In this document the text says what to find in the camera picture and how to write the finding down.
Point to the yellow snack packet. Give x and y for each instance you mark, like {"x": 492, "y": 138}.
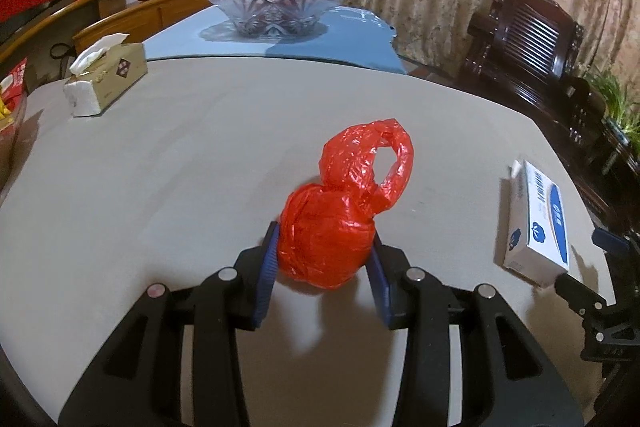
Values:
{"x": 4, "y": 113}

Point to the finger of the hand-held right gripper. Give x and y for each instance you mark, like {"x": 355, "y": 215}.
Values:
{"x": 607, "y": 241}
{"x": 580, "y": 294}

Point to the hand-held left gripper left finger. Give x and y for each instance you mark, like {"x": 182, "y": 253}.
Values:
{"x": 267, "y": 274}

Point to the dark wooden armchair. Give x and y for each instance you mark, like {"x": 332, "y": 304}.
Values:
{"x": 530, "y": 42}

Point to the green potted plant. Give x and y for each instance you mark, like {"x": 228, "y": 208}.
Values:
{"x": 617, "y": 102}

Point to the large red plastic bag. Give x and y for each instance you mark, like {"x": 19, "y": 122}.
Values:
{"x": 325, "y": 237}

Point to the red snack packet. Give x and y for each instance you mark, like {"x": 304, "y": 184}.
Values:
{"x": 16, "y": 76}

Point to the white blue cardboard box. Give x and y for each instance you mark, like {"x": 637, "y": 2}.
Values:
{"x": 530, "y": 227}

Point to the glass snack bowl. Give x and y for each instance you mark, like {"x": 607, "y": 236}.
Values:
{"x": 10, "y": 147}

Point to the glass fruit bowl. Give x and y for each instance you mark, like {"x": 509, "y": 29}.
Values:
{"x": 275, "y": 16}

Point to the dark wooden side table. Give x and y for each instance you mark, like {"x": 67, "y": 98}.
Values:
{"x": 600, "y": 172}

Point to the beige tissue box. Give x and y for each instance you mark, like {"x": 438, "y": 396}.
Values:
{"x": 115, "y": 77}

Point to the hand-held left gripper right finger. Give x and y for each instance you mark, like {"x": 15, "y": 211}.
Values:
{"x": 381, "y": 292}

